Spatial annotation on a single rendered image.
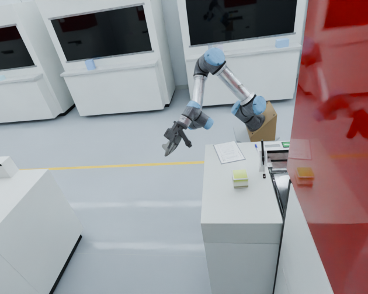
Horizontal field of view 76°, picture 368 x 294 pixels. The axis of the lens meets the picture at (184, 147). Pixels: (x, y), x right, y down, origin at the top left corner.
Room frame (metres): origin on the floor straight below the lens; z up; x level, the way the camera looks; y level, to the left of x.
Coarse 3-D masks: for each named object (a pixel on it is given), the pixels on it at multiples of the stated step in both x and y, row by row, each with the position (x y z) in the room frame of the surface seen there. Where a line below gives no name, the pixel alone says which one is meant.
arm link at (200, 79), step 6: (198, 66) 1.55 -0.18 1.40; (198, 72) 1.55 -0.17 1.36; (198, 78) 1.53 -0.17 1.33; (204, 78) 1.53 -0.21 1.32; (198, 84) 1.50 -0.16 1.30; (204, 84) 1.52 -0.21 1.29; (198, 90) 1.47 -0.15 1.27; (192, 96) 1.48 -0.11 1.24; (198, 96) 1.45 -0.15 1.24; (198, 102) 1.42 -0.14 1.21; (192, 126) 1.33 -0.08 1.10
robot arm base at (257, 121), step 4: (252, 116) 1.48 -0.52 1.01; (256, 116) 1.48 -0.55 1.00; (260, 116) 1.49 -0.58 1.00; (264, 116) 1.50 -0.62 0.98; (248, 120) 1.47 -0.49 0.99; (252, 120) 1.47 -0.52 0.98; (256, 120) 1.46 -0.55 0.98; (260, 120) 1.47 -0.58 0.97; (264, 120) 1.47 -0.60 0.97; (248, 124) 1.48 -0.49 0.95; (252, 124) 1.46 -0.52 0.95; (256, 124) 1.45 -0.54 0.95; (260, 124) 1.45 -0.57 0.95; (248, 128) 1.49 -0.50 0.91; (252, 128) 1.46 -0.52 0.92; (256, 128) 1.45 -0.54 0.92
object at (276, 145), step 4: (264, 144) 1.19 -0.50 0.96; (268, 144) 1.18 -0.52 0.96; (272, 144) 1.18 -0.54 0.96; (276, 144) 1.17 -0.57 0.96; (280, 144) 1.16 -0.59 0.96; (264, 148) 1.15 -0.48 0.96; (268, 148) 1.14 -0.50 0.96; (272, 148) 1.14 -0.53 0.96; (276, 148) 1.13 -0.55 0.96; (280, 148) 1.12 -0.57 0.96; (284, 148) 1.12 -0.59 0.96; (288, 148) 1.11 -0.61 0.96
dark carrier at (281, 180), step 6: (276, 174) 0.97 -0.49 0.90; (282, 174) 0.96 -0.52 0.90; (288, 174) 0.95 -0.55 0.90; (276, 180) 0.93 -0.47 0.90; (282, 180) 0.92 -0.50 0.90; (288, 180) 0.91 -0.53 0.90; (282, 186) 0.88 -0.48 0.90; (282, 192) 0.83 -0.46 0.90; (282, 198) 0.80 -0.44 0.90; (282, 204) 0.76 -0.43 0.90
